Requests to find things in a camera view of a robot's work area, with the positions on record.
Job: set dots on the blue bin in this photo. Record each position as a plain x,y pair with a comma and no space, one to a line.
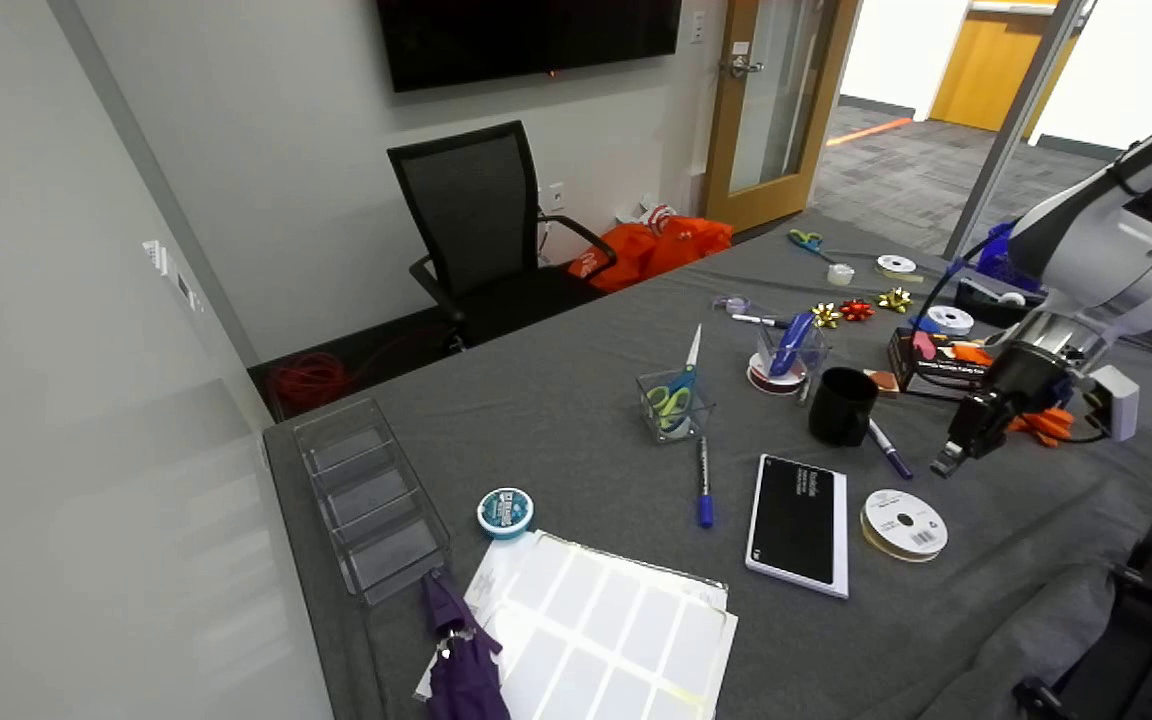
996,244

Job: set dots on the white wall thermostat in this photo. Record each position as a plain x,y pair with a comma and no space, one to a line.
157,254

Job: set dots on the clear cup with markers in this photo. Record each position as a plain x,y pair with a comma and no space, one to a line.
782,366

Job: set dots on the red gift bow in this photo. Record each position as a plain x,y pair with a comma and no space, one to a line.
856,309

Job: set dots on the grey metal pole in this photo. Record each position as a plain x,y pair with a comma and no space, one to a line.
1018,126

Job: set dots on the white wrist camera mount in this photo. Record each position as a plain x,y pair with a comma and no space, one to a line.
1118,400

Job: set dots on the gold gift bow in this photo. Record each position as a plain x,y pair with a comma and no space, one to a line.
825,314
894,302

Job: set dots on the black mug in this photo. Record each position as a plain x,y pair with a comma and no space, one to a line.
843,405

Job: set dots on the clear plastic tray organizer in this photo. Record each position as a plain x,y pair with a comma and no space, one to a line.
371,502

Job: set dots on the clear cup with scissors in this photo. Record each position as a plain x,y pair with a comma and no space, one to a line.
672,405

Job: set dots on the black tape dispenser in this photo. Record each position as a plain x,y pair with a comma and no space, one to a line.
990,302

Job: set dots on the blue ballpoint pen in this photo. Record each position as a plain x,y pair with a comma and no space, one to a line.
705,485

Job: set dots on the black marker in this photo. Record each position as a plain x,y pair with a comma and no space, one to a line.
761,322

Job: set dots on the small clear round container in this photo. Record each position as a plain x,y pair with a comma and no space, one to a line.
734,307

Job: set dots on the white spool with gold ribbon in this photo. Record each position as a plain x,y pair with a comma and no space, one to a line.
897,266

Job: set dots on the black box with orange tools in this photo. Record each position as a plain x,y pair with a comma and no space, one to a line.
937,363

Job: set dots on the wooden door with glass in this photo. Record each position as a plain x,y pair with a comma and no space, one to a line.
720,144

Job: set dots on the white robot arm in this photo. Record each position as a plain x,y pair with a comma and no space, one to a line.
1118,254

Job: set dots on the yellow wooden door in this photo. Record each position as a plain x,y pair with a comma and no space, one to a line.
990,64

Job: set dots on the grey tablecloth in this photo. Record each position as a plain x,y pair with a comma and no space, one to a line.
579,440

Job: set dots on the orange gloves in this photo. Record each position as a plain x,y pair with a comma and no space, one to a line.
1050,427

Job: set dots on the black mesh office chair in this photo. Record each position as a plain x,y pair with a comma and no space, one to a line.
479,215

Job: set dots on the purple cloth bundle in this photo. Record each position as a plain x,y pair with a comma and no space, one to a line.
460,667

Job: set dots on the blue and white tape roll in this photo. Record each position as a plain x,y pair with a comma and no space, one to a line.
505,511

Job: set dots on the orange fabric bag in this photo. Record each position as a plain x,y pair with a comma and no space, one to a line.
658,249

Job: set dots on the small brown roll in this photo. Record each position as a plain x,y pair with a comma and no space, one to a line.
882,382

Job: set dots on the white label sheets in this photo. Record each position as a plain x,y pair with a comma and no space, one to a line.
601,641

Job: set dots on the blue and green scissors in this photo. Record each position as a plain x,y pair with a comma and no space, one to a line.
810,244

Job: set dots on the black wall television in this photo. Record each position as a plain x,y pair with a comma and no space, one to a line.
522,32

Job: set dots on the black tablet device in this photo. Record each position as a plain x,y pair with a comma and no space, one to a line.
800,520

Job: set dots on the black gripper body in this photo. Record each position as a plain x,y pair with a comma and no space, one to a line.
987,423

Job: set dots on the black robot stand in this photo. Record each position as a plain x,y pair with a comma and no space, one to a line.
1137,627

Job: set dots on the white pen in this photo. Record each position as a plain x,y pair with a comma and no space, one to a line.
693,346

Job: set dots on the white marker with blue cap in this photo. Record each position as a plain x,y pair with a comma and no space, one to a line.
886,446

